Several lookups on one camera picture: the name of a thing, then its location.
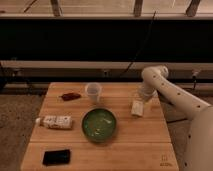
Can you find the white sponge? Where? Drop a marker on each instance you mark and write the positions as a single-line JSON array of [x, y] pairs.
[[137, 108]]

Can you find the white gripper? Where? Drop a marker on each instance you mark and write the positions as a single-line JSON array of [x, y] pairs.
[[144, 96]]

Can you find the clear plastic cup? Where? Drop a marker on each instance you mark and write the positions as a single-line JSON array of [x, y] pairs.
[[93, 91]]

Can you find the black smartphone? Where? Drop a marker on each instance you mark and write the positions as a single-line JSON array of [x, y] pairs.
[[57, 157]]

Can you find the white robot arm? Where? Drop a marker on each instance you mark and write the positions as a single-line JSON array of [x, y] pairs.
[[199, 148]]

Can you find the green ceramic bowl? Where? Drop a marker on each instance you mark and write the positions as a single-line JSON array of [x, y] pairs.
[[99, 125]]

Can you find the white tube bottle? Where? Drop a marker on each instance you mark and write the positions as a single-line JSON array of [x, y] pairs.
[[55, 122]]

